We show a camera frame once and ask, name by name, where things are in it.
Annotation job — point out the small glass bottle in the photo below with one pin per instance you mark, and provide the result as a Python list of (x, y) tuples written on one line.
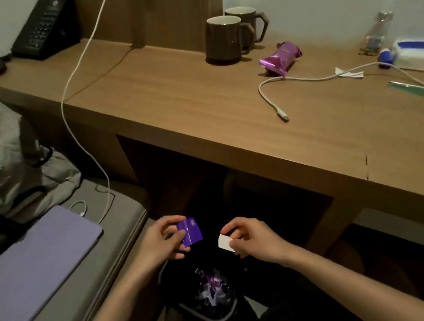
[(374, 37)]

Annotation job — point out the blue lip balm stick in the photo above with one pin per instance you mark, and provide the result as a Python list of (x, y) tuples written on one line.
[(386, 58)]

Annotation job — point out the person's right hand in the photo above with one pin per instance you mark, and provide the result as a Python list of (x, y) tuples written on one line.
[(260, 242)]

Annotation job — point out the wooden wall panel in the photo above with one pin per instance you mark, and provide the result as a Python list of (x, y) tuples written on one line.
[(173, 9)]

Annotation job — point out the black desk telephone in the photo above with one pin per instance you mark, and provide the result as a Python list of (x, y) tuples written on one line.
[(41, 31)]

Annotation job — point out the person's right forearm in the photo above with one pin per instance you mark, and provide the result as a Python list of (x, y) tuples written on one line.
[(366, 290)]

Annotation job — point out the black trash bin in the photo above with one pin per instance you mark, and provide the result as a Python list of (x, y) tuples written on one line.
[(183, 289)]

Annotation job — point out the grey backpack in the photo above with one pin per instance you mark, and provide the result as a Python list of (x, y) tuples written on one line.
[(20, 183)]

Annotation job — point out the person's bare leg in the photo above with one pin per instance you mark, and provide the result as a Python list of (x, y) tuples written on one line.
[(346, 261)]

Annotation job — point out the purple tablet case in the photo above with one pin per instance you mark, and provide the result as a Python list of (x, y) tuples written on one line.
[(34, 272)]

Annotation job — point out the person's left hand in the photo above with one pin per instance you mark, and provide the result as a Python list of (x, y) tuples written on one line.
[(161, 245)]

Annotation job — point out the brown mug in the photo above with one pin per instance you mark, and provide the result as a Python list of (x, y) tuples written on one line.
[(224, 41), (254, 21)]

